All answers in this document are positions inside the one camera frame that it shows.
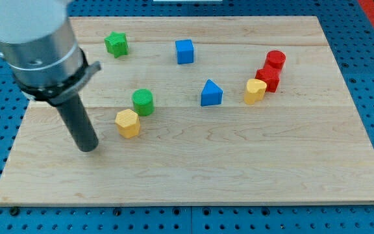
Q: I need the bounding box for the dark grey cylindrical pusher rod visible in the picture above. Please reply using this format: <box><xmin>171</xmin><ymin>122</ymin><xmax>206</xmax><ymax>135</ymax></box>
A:
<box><xmin>56</xmin><ymin>95</ymin><xmax>99</xmax><ymax>152</ymax></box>

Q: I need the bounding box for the black pusher mount clamp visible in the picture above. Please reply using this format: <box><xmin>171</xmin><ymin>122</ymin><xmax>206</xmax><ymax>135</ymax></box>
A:
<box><xmin>15</xmin><ymin>49</ymin><xmax>101</xmax><ymax>107</ymax></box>

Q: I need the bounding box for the yellow hexagon block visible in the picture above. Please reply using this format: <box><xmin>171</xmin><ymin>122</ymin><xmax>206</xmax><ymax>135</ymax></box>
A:
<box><xmin>115</xmin><ymin>109</ymin><xmax>140</xmax><ymax>138</ymax></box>

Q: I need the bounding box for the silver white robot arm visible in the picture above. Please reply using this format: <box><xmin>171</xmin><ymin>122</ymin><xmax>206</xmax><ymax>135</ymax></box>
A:
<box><xmin>0</xmin><ymin>0</ymin><xmax>101</xmax><ymax>152</ymax></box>

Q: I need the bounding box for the yellow heart block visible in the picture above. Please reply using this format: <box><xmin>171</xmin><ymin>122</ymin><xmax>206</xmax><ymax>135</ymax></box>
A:
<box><xmin>243</xmin><ymin>79</ymin><xmax>267</xmax><ymax>105</ymax></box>

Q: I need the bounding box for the green cylinder block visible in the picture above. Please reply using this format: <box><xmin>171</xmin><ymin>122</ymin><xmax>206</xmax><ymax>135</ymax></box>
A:
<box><xmin>132</xmin><ymin>88</ymin><xmax>155</xmax><ymax>116</ymax></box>

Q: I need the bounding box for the green star block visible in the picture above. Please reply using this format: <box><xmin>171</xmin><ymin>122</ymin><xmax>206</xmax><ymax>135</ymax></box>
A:
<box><xmin>104</xmin><ymin>31</ymin><xmax>129</xmax><ymax>58</ymax></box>

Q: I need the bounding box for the light wooden board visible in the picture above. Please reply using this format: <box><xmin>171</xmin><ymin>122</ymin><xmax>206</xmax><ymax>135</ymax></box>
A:
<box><xmin>0</xmin><ymin>16</ymin><xmax>374</xmax><ymax>207</ymax></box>

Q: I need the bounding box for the blue cube block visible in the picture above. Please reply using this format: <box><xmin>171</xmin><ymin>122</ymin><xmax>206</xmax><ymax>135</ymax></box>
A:
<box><xmin>175</xmin><ymin>39</ymin><xmax>194</xmax><ymax>64</ymax></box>

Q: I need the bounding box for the blue triangle block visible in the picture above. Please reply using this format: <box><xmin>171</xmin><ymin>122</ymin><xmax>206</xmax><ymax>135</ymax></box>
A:
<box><xmin>201</xmin><ymin>79</ymin><xmax>223</xmax><ymax>107</ymax></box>

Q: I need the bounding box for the red star block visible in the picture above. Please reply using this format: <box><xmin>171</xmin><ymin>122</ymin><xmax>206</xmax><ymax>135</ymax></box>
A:
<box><xmin>255</xmin><ymin>66</ymin><xmax>281</xmax><ymax>93</ymax></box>

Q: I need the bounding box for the red cylinder block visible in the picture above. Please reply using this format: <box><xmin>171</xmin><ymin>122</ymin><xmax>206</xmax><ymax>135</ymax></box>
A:
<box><xmin>264</xmin><ymin>50</ymin><xmax>286</xmax><ymax>69</ymax></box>

